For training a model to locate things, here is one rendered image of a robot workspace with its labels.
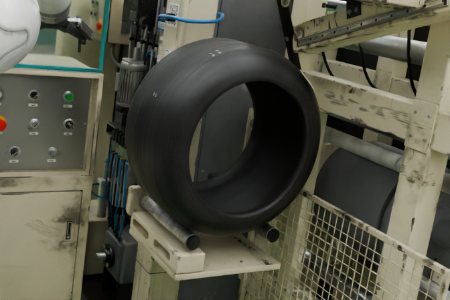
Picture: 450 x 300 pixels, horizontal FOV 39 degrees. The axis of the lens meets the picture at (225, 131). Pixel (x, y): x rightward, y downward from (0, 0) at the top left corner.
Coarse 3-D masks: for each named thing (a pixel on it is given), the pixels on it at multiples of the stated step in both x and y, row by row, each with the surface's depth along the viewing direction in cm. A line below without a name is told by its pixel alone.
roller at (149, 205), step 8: (144, 200) 208; (152, 200) 206; (152, 208) 202; (160, 208) 200; (160, 216) 196; (168, 216) 194; (168, 224) 191; (176, 224) 189; (176, 232) 187; (184, 232) 184; (192, 232) 184; (184, 240) 182; (192, 240) 181; (192, 248) 182
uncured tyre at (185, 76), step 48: (192, 48) 185; (240, 48) 178; (144, 96) 181; (192, 96) 170; (288, 96) 208; (144, 144) 176; (288, 144) 212; (192, 192) 176; (240, 192) 215; (288, 192) 193
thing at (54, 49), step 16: (80, 0) 214; (96, 0) 217; (96, 16) 219; (48, 32) 212; (96, 32) 220; (48, 48) 213; (64, 48) 216; (96, 48) 222; (32, 64) 212; (48, 64) 215; (64, 64) 217; (80, 64) 220; (96, 64) 223
